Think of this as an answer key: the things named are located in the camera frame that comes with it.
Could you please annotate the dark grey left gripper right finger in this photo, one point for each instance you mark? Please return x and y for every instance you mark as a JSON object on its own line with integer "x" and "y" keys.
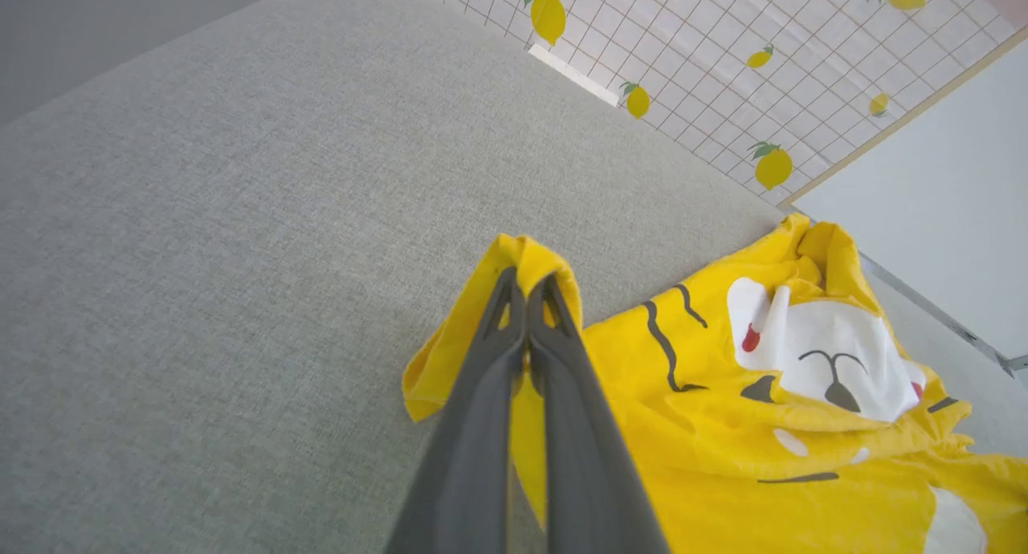
{"x": 586, "y": 458}

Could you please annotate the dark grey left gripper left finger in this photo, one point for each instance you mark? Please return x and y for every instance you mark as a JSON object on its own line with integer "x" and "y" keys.
{"x": 474, "y": 458}

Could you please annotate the yellow cartoon print garment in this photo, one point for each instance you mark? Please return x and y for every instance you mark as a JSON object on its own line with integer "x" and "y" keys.
{"x": 683, "y": 474}

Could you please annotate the grey fabric sofa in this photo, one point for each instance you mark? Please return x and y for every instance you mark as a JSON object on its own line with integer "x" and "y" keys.
{"x": 241, "y": 257}

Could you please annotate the lemon print grid partition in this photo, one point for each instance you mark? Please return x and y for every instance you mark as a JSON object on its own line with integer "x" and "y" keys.
{"x": 707, "y": 48}

